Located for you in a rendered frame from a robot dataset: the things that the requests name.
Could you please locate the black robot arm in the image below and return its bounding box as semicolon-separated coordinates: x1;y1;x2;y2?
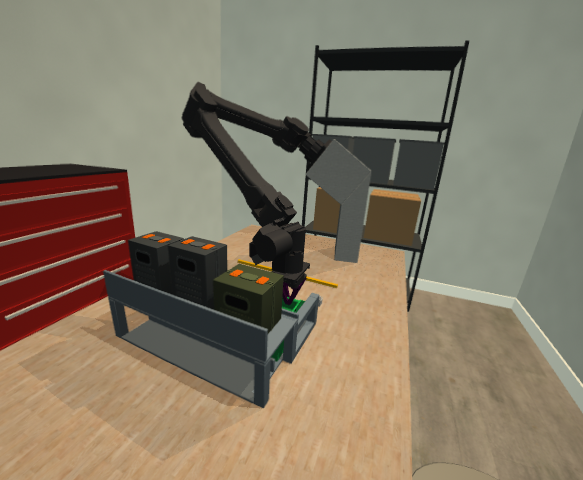
182;82;332;273

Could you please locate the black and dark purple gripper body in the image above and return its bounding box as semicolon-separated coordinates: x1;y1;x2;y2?
272;250;310;288

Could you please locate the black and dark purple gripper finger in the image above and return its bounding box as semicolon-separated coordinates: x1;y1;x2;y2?
283;277;307;297
282;282;302;305

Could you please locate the grey metal shelf rack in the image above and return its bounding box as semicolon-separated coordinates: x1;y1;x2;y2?
103;270;323;408

